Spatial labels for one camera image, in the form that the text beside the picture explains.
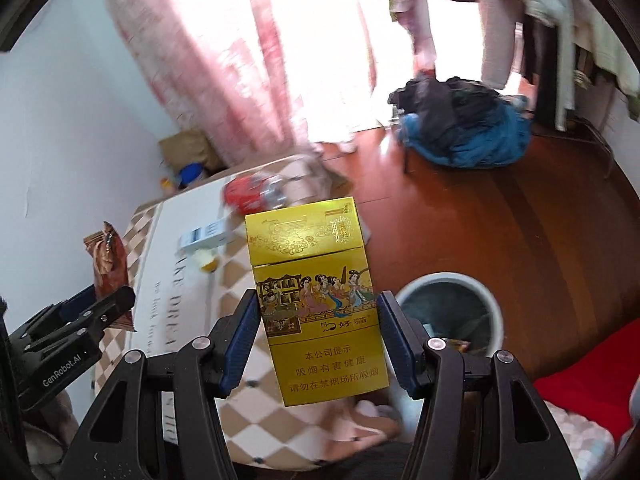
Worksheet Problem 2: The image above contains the brown snack wrapper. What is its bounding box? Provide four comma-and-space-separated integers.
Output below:
82, 220, 138, 334

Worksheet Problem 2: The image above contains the yellow cigarette box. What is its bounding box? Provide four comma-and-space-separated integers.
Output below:
245, 197, 388, 406

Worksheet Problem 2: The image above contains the red coke can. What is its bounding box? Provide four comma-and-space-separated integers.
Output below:
222, 172, 288, 216

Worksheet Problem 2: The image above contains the white round trash bin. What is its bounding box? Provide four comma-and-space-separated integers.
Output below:
396, 272, 504, 356

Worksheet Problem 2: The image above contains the yellow white small wrapper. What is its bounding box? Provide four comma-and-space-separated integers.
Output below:
192, 248, 219, 273

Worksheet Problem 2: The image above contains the red cloth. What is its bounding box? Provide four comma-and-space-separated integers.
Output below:
534, 320, 640, 443

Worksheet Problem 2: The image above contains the white blue carton box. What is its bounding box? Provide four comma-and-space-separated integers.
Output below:
178, 219, 232, 254

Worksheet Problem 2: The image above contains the small orange bottle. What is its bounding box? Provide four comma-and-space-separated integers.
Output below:
160, 178, 176, 195

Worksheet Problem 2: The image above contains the blue lid white jar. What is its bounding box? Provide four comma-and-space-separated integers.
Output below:
179, 162, 206, 188

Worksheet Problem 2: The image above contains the brown paper bag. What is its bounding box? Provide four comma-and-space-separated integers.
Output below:
158, 128, 224, 174

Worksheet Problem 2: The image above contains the pile of dark blue clothes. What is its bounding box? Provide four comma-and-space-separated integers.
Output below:
387, 74, 532, 169

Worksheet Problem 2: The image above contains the pink floral curtain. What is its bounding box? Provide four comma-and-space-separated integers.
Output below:
94, 0, 436, 166

